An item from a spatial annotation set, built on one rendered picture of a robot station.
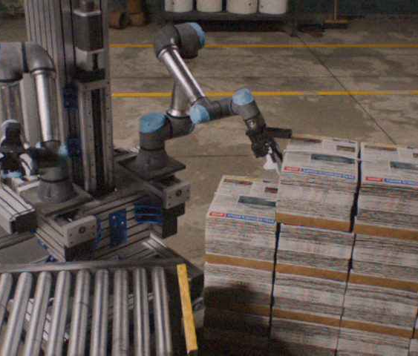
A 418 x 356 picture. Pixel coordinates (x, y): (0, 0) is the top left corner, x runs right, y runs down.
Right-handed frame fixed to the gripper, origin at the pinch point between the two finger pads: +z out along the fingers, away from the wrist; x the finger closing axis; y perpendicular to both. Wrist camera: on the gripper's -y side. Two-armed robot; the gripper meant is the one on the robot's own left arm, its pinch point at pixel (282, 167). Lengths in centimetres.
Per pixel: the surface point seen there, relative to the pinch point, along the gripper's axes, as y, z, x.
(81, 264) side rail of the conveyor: 65, -14, 58
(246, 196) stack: 20.2, 7.2, -1.4
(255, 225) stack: 15.0, 11.7, 18.6
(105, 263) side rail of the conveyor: 58, -10, 56
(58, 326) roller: 60, -11, 90
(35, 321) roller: 67, -15, 90
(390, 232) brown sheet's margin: -31.7, 32.8, 17.8
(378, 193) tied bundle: -33.1, 16.0, 17.6
